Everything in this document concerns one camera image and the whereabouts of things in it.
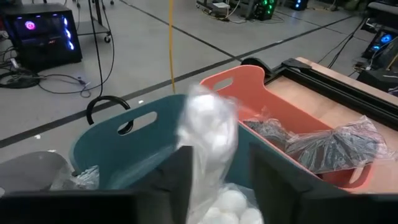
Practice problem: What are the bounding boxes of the bagged black hair accessories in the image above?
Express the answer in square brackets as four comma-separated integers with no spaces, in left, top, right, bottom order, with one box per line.
[242,114,389,175]

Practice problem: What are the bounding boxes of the black metal cart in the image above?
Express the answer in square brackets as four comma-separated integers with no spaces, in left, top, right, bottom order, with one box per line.
[74,0,113,44]

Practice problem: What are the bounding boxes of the bagged grey blue toothbrush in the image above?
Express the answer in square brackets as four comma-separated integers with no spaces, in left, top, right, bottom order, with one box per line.
[49,164,100,191]

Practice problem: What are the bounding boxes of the large computer blue lights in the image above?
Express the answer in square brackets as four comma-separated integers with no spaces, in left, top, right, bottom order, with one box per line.
[362,26,398,70]

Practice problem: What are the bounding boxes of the black coiled cable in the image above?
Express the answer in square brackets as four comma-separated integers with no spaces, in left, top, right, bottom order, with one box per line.
[86,0,135,136]

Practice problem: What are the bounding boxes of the black computer green lights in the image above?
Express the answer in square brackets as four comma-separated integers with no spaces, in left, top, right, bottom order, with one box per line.
[254,0,278,21]

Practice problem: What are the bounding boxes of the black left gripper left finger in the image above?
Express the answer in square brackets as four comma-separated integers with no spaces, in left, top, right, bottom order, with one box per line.
[131,145,194,200]

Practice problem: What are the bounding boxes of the black floor cable bundle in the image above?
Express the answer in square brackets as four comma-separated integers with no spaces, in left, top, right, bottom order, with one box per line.
[0,67,91,99]

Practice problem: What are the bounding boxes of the black case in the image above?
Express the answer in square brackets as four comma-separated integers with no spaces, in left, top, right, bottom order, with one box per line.
[356,68,398,94]

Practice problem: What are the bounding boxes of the orange plastic bin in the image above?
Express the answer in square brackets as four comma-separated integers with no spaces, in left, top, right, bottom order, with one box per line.
[200,64,374,189]

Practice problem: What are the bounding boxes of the teal plastic bin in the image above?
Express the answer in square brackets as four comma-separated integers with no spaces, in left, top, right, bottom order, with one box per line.
[70,94,256,190]

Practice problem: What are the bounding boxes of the yellow hanging cable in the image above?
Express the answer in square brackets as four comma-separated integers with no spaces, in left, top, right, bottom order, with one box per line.
[168,0,176,94]

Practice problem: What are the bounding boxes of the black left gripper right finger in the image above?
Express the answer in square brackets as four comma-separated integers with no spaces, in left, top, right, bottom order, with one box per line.
[248,143,346,224]

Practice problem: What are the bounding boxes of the black computer pink blue lights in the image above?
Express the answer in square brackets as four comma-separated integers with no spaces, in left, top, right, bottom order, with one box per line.
[2,2,83,72]

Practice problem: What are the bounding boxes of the grey plastic bin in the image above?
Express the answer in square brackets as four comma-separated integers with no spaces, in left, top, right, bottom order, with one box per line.
[0,151,74,195]

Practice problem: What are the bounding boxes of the small computer blue lights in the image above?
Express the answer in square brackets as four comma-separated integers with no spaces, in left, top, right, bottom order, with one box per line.
[291,0,309,11]

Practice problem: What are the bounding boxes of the bagged white cotton balls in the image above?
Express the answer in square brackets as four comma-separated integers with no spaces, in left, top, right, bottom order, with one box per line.
[176,83,265,224]

